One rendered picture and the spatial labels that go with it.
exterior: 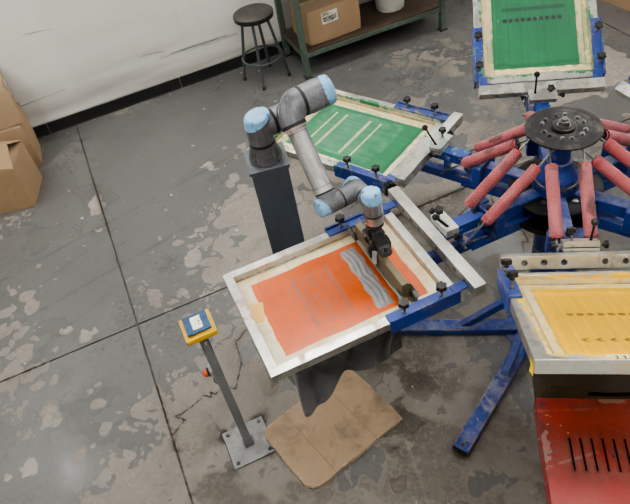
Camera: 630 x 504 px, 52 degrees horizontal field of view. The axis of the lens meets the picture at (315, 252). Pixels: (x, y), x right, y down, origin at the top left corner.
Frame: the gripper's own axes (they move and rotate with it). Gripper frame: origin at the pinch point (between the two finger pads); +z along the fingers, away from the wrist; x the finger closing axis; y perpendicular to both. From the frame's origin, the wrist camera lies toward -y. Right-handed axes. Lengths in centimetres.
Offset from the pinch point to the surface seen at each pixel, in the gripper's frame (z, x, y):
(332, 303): 5.3, 25.3, -5.6
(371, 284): 4.7, 7.6, -5.2
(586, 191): -19, -76, -26
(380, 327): 2.1, 15.6, -28.4
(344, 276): 5.2, 14.9, 5.0
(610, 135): -24, -102, -8
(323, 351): 2.1, 38.7, -27.7
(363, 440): 99, 26, -14
